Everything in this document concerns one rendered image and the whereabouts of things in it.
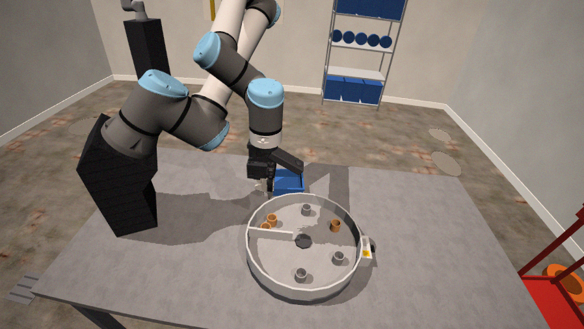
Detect blue crate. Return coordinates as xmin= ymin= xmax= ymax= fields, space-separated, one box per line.
xmin=273 ymin=168 xmax=305 ymax=196

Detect white round turntable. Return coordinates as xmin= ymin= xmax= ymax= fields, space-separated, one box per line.
xmin=245 ymin=192 xmax=375 ymax=306

